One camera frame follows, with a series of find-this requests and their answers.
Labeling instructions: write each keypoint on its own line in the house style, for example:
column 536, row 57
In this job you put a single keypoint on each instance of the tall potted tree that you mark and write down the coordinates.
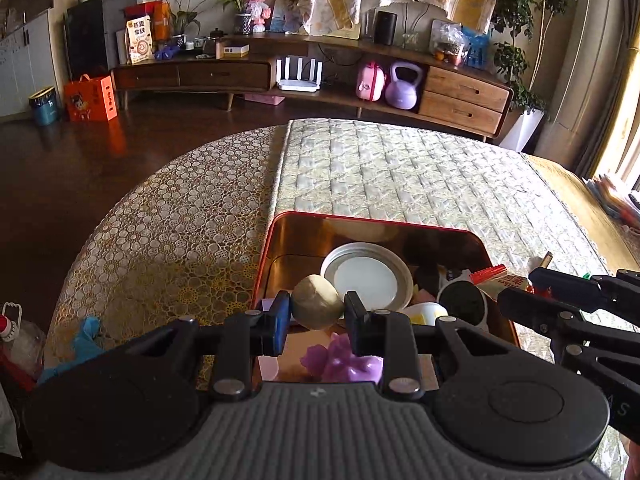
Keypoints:
column 515, row 5

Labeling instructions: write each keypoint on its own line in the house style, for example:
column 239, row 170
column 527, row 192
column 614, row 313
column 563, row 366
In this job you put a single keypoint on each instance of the flat pink box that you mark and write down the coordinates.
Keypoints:
column 266, row 99

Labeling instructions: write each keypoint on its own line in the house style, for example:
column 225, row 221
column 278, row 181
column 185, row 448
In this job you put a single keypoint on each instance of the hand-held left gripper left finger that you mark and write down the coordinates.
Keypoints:
column 280, row 322

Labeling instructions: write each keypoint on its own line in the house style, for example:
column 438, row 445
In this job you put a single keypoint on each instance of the beige round ball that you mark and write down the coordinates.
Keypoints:
column 317, row 305

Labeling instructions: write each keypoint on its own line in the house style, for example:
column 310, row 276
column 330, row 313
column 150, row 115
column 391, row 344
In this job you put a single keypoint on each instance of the red and white snack packet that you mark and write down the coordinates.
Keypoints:
column 500, row 277

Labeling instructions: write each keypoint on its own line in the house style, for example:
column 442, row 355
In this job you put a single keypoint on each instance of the teal bin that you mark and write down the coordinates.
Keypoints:
column 43, row 109

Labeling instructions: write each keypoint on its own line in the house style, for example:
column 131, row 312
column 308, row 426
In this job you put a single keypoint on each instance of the black speaker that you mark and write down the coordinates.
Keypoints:
column 385, row 27

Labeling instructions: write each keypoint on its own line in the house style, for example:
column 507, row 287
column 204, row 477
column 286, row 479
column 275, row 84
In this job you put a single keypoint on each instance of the orange gift bag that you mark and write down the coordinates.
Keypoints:
column 90, row 100

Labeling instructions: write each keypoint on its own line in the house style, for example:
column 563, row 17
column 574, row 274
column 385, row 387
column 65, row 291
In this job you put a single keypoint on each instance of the dark teapot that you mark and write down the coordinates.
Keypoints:
column 213, row 45

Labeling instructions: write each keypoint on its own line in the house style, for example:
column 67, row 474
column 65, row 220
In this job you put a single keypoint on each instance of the blue dumbbell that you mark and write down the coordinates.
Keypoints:
column 166, row 53

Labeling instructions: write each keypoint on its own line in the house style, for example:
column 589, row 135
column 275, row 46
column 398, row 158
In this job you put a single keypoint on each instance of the red and orange gift box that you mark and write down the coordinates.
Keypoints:
column 155, row 17

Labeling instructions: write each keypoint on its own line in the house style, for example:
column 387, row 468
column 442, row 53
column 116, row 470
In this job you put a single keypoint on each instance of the bottle with red cap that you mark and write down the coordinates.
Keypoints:
column 7, row 325

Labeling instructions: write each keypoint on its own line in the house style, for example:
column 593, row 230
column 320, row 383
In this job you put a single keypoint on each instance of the blue gloves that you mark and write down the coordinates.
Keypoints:
column 82, row 345

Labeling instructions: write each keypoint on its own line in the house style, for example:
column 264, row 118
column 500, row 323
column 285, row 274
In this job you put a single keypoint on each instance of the white and yellow box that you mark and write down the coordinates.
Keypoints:
column 232, row 50

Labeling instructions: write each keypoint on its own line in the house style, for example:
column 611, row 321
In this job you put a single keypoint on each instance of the black and white cup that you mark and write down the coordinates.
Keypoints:
column 462, row 305

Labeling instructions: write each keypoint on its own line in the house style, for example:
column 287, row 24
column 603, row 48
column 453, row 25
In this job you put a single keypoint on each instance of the white planter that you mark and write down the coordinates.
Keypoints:
column 525, row 130

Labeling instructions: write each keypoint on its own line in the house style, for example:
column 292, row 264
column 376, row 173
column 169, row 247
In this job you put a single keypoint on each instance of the white router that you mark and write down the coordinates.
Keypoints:
column 298, row 74

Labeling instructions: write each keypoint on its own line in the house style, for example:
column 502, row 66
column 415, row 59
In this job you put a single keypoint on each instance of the potted plant in patterned pot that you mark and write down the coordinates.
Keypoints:
column 242, row 24

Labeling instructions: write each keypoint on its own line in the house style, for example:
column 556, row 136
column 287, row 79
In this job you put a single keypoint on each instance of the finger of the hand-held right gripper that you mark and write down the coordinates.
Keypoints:
column 535, row 307
column 565, row 285

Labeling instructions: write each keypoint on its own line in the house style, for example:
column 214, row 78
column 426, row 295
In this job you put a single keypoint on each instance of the beige curtain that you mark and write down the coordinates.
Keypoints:
column 585, row 60

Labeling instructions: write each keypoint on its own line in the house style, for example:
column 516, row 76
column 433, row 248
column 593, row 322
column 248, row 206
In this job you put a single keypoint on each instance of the black refrigerator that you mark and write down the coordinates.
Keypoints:
column 90, row 40

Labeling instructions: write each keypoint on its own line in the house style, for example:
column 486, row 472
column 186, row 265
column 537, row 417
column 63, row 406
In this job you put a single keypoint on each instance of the glass vase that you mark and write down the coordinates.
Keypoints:
column 368, row 25

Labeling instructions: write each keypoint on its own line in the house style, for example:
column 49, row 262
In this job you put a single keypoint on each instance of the white tall cabinet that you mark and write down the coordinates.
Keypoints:
column 25, row 65

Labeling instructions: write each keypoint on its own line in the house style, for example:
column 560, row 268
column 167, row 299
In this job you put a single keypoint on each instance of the blue picture card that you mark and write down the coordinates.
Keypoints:
column 285, row 12

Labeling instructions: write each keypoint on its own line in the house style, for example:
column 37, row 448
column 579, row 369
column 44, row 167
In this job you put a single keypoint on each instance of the red metal tin box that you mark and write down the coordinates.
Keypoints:
column 300, row 235

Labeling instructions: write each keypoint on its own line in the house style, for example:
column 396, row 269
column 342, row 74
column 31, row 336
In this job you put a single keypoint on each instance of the white and yellow container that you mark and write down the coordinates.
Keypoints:
column 425, row 314

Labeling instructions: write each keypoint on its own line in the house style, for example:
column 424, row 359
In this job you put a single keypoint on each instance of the purple toy with black ears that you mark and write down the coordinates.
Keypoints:
column 350, row 362

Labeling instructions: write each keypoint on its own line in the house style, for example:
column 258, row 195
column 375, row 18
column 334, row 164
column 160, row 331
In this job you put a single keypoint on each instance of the purple kettlebell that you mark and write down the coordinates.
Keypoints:
column 402, row 92

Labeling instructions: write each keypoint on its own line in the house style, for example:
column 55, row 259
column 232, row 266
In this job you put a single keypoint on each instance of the pink toy case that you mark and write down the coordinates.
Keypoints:
column 370, row 82

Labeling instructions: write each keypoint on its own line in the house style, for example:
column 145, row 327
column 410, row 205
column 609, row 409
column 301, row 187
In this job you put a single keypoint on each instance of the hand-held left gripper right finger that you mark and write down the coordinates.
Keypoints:
column 356, row 325

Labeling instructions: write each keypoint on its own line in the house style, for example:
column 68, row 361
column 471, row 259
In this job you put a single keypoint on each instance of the wooden media cabinet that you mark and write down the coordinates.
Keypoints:
column 225, row 77

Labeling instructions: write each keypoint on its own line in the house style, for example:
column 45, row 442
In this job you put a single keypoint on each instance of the stack of books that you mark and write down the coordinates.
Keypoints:
column 612, row 200

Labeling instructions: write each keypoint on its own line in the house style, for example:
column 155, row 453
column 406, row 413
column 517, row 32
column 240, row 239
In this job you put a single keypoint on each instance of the white round plate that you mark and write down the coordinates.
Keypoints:
column 367, row 275

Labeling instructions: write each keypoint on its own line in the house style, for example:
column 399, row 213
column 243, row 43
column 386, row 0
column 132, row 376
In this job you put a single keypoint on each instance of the quilted pale mattress pad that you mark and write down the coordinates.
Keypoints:
column 400, row 170

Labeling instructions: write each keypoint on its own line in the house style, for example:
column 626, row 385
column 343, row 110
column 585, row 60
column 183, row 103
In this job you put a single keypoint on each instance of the clear bag of fruit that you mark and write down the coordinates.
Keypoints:
column 450, row 42

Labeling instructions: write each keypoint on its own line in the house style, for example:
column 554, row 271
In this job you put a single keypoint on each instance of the small green potted plant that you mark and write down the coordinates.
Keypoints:
column 185, row 17

